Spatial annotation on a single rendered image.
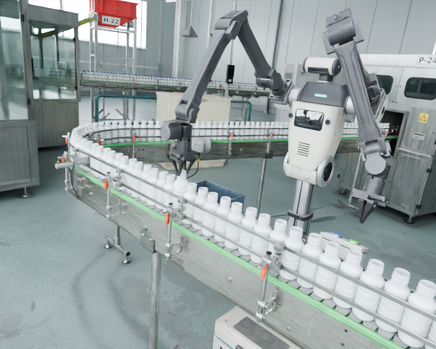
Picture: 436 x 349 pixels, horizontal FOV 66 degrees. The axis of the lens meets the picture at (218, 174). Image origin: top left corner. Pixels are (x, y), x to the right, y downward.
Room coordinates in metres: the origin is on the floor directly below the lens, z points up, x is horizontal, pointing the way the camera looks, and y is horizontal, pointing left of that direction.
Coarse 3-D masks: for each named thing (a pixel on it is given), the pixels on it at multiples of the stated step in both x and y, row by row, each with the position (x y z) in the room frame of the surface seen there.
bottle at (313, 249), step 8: (312, 240) 0.88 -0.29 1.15; (320, 240) 0.88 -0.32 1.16; (304, 248) 0.89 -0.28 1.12; (312, 248) 0.88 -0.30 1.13; (320, 248) 0.89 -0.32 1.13; (312, 256) 0.87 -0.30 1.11; (304, 264) 0.88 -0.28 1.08; (312, 264) 0.87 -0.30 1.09; (304, 272) 0.87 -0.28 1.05; (312, 272) 0.86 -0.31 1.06
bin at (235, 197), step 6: (198, 186) 1.91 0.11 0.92; (204, 186) 1.95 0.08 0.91; (210, 186) 1.94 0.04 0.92; (216, 186) 1.91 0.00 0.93; (222, 186) 1.87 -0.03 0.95; (216, 192) 1.90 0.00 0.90; (222, 192) 1.87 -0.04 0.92; (228, 192) 1.84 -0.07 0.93; (234, 192) 1.81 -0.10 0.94; (234, 198) 1.70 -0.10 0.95; (240, 198) 1.73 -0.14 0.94
